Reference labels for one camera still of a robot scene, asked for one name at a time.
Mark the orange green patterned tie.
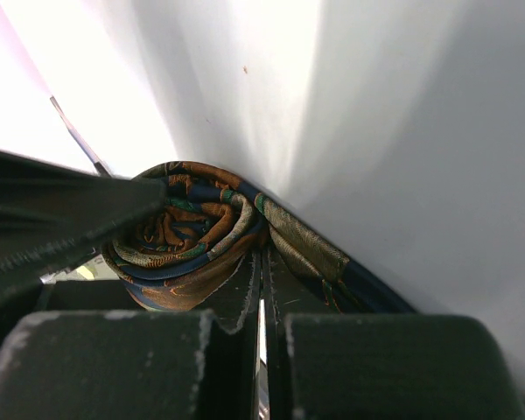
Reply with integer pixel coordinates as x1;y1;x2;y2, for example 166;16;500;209
101;161;413;313

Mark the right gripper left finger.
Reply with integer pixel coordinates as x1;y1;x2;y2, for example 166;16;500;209
0;252;261;419

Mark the aluminium frame rail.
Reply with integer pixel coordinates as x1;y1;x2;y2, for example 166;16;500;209
49;96;112;178

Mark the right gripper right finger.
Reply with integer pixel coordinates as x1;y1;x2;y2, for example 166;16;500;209
262;248;525;419

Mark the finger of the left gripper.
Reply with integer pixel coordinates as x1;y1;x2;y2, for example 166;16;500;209
0;151;165;303

